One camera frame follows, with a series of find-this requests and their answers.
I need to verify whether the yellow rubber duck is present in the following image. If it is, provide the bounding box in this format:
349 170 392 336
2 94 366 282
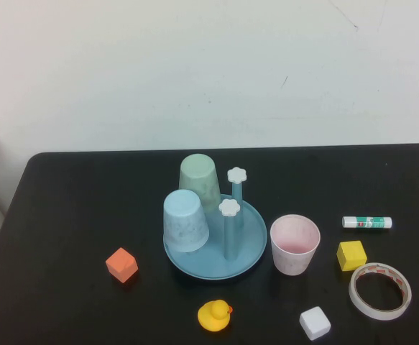
197 299 234 332

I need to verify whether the blue cup stand with pegs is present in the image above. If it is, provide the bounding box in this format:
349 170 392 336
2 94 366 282
162 167 269 280

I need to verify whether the green plastic cup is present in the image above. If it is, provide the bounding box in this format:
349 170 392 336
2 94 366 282
178 153 221 216

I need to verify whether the white tape roll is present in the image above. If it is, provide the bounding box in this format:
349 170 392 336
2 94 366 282
349 262 413 321

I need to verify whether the pink plastic cup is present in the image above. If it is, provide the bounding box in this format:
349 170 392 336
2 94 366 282
270 213 321 277

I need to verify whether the orange foam cube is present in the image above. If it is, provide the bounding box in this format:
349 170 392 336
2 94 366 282
105 247 139 284

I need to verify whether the white green glue stick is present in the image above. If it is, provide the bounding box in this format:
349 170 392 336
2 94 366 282
341 216 393 230

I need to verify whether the yellow foam cube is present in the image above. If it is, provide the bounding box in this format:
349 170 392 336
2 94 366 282
336 240 368 272

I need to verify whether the light blue plastic cup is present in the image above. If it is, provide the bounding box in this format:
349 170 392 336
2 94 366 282
162 189 210 253

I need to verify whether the white foam cube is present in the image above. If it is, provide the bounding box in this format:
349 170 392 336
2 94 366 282
299 305 332 341

